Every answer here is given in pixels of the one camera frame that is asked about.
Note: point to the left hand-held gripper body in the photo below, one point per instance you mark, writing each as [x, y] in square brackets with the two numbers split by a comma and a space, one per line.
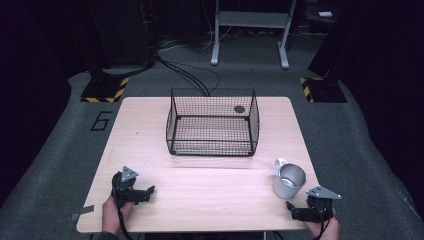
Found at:
[124, 186]

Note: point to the grey tape strip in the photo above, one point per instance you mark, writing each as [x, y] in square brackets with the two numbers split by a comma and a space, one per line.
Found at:
[83, 212]

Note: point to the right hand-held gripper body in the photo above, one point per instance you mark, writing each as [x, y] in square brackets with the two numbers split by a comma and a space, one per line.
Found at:
[320, 203]

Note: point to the person's right hand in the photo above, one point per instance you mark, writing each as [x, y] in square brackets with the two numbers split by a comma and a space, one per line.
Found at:
[325, 230]

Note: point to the dark round table grommet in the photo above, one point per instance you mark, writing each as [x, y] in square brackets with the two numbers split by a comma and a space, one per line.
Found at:
[239, 109]

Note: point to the small white box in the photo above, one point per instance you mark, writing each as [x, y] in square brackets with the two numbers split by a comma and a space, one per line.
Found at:
[325, 14]

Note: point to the person's left hand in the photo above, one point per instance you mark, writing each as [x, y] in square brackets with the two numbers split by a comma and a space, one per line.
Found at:
[111, 213]

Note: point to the black yellow striped stand base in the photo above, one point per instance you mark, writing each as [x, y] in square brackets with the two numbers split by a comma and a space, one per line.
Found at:
[106, 90]
[325, 90]

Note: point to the silver metal cup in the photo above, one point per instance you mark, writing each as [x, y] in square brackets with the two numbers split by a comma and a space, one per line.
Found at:
[287, 186]

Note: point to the black cabinet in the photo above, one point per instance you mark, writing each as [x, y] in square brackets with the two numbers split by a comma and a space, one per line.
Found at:
[123, 30]

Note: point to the white metal stand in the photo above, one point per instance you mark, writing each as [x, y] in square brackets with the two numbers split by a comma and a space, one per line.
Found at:
[250, 20]

